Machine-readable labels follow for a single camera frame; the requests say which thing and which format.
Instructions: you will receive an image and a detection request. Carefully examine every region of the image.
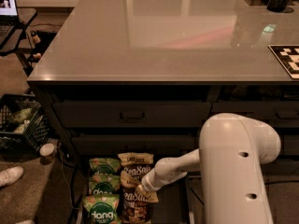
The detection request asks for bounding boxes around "brown sea salt chip bag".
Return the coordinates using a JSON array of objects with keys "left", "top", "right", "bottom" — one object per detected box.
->
[
  {"left": 118, "top": 152, "right": 154, "bottom": 180},
  {"left": 119, "top": 171, "right": 159, "bottom": 224}
]

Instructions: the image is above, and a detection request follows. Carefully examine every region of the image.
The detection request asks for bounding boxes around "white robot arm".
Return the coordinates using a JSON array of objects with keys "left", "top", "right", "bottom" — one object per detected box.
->
[{"left": 136, "top": 113, "right": 281, "bottom": 224}]

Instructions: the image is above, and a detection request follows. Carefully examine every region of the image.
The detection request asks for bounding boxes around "grey kitchen counter island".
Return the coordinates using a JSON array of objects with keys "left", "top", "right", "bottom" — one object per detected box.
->
[{"left": 28, "top": 0, "right": 299, "bottom": 167}]

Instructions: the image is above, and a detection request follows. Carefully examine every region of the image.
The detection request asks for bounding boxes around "middle left drawer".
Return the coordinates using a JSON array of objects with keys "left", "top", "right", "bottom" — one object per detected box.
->
[{"left": 72, "top": 135, "right": 198, "bottom": 156}]

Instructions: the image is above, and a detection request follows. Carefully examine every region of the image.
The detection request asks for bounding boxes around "top left drawer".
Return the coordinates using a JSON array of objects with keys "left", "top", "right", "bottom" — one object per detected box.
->
[{"left": 52, "top": 101, "right": 211, "bottom": 128}]

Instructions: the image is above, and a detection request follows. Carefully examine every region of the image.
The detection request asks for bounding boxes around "rear green dang chip bag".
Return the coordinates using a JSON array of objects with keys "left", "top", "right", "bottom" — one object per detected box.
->
[{"left": 89, "top": 158, "right": 121, "bottom": 175}]

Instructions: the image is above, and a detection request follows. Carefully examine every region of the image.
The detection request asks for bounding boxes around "green dang chip bag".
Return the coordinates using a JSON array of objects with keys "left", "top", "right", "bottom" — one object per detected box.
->
[
  {"left": 89, "top": 174, "right": 121, "bottom": 195},
  {"left": 83, "top": 194, "right": 121, "bottom": 224},
  {"left": 89, "top": 158, "right": 121, "bottom": 175}
]

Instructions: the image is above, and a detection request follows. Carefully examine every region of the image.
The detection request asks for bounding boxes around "middle green dang chip bag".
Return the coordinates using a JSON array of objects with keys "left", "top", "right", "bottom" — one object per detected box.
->
[{"left": 89, "top": 174, "right": 121, "bottom": 195}]

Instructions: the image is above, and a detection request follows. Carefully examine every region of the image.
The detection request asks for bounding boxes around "open bottom left drawer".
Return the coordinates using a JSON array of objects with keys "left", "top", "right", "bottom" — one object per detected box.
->
[{"left": 76, "top": 166, "right": 189, "bottom": 224}]

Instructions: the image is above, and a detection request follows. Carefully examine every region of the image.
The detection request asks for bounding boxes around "front green dang chip bag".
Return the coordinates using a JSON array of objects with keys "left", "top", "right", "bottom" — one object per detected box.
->
[{"left": 83, "top": 194, "right": 121, "bottom": 224}]

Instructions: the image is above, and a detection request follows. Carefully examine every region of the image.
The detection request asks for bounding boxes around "green bag in crate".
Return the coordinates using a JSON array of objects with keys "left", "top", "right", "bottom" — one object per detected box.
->
[{"left": 7, "top": 108, "right": 33, "bottom": 124}]

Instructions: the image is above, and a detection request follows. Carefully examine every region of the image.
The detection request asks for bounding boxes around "top right drawer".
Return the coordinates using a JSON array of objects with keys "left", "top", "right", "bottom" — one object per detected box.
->
[{"left": 211, "top": 101, "right": 299, "bottom": 128}]

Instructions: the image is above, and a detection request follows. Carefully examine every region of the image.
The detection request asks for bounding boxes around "bottom right drawer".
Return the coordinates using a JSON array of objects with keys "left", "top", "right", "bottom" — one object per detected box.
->
[{"left": 262, "top": 159, "right": 299, "bottom": 175}]

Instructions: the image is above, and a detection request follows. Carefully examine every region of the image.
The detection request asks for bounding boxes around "middle right drawer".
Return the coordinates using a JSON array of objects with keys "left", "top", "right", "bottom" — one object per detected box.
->
[{"left": 281, "top": 135, "right": 299, "bottom": 156}]

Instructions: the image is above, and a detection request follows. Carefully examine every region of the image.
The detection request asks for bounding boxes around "black plastic crate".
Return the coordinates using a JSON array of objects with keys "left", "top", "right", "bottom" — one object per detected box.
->
[{"left": 0, "top": 94, "right": 53, "bottom": 153}]

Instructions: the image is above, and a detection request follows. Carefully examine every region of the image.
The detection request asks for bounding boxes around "black white fiducial marker board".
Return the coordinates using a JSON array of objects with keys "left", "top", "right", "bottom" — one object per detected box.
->
[{"left": 268, "top": 45, "right": 299, "bottom": 79}]

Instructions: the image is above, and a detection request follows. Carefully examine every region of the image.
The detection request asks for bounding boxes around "black side desk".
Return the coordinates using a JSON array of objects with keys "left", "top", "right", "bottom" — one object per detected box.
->
[{"left": 0, "top": 7, "right": 37, "bottom": 76}]

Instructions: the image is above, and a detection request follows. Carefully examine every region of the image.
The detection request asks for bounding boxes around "white shoe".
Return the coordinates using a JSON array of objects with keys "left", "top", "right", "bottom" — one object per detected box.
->
[{"left": 0, "top": 166, "right": 24, "bottom": 187}]

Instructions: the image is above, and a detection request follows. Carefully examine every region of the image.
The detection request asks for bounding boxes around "laptop computer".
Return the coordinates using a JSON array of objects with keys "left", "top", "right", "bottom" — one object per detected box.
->
[{"left": 0, "top": 0, "right": 20, "bottom": 48}]

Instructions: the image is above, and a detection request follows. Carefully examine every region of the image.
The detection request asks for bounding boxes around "black cable left of drawer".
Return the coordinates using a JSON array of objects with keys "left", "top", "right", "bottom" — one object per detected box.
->
[{"left": 57, "top": 140, "right": 82, "bottom": 224}]

